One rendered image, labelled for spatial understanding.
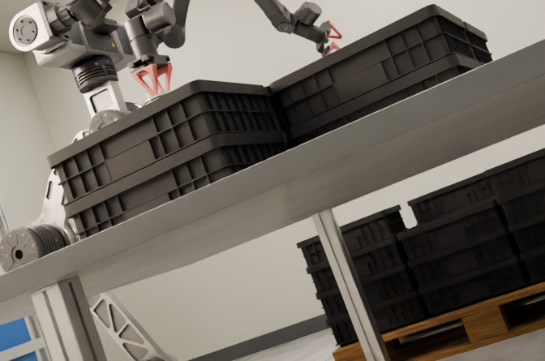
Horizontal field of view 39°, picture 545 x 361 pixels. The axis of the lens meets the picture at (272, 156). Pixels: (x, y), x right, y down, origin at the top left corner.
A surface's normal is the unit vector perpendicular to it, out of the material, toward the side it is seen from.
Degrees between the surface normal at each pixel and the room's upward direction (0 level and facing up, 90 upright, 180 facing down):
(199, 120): 90
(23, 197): 90
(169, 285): 90
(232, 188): 90
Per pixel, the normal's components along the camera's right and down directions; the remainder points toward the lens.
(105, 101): -0.37, 0.02
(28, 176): 0.86, -0.37
